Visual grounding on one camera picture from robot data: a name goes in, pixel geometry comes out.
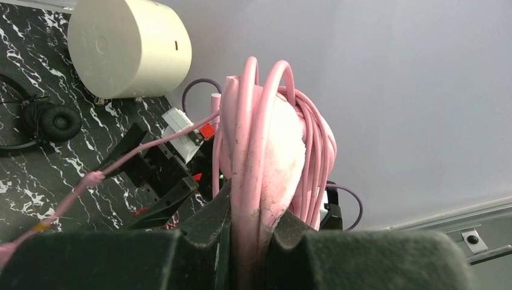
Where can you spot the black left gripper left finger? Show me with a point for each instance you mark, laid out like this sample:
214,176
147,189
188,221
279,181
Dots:
195,255

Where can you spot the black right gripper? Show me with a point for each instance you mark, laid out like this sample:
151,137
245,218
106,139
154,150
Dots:
162,169

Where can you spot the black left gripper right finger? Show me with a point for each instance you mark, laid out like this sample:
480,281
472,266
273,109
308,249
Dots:
302,258

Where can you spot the black on-ear headphones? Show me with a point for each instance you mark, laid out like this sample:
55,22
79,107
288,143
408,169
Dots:
48,122

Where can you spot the pink over-ear headphones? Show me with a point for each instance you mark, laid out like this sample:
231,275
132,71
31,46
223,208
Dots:
277,150

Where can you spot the white cylindrical container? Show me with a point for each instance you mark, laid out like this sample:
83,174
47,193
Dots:
128,49

